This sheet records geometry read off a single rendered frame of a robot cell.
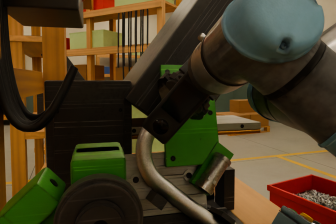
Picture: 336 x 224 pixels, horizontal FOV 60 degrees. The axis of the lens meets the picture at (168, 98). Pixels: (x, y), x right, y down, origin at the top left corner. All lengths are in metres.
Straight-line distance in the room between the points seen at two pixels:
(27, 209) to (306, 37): 0.28
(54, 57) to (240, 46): 1.14
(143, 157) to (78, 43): 3.59
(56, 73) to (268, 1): 1.17
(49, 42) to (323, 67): 1.19
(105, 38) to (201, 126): 3.26
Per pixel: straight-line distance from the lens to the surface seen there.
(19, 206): 0.30
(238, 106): 7.30
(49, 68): 1.35
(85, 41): 3.99
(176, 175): 0.60
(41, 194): 0.30
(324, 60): 0.29
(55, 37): 1.36
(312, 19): 0.27
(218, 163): 0.58
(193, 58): 0.36
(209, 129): 0.61
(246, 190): 0.98
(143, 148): 0.54
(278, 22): 0.25
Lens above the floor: 1.24
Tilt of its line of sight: 3 degrees down
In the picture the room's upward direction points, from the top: straight up
